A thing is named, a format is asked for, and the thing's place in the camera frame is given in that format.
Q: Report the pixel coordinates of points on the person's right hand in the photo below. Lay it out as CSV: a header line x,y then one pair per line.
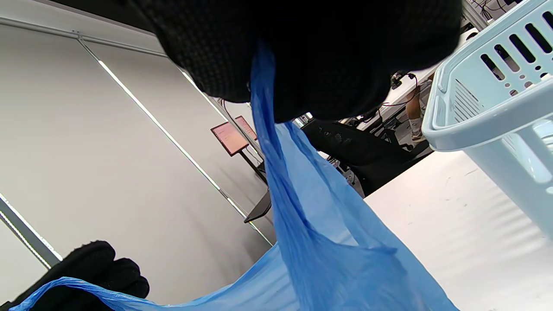
x,y
337,52

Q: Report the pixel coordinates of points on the person's left hand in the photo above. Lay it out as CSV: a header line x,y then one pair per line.
x,y
86,268

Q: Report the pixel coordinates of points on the blue plastic bag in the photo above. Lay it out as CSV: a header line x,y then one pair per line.
x,y
328,242

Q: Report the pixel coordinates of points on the black office chair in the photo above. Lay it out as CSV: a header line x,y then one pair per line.
x,y
367,155

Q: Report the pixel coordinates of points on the pink screen monitor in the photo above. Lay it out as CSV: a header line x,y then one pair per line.
x,y
231,137

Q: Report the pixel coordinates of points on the light blue plastic basket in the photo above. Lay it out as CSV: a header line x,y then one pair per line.
x,y
497,112

